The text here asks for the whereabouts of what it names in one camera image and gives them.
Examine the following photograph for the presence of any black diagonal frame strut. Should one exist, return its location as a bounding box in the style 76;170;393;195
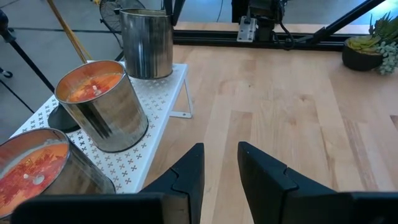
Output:
295;0;387;45

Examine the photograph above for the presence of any silver tin candle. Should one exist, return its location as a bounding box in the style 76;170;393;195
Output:
0;128;117;220
53;59;150;154

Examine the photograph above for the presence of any succulent plant in black pot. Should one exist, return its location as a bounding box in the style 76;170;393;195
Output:
341;11;398;76

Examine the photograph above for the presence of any black stand leg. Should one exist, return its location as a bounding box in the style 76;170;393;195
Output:
0;8;56;93

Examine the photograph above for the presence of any silver tin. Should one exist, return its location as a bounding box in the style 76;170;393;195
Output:
119;7;174;80

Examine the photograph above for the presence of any white perforated shelf riser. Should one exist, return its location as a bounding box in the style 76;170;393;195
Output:
10;60;194;195

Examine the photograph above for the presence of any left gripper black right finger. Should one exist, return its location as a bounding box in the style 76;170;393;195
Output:
238;141;398;224

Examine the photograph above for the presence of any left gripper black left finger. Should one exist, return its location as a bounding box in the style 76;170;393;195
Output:
11;142;205;224

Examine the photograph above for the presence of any black floor fan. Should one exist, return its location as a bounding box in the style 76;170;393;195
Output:
99;0;146;34

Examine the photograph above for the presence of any black frame post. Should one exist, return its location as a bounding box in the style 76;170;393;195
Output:
162;0;187;27

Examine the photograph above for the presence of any gold candlestick holder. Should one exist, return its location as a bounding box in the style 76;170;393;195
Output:
45;0;90;134

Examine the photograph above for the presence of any black frame rail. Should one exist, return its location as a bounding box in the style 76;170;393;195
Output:
172;29;349;52

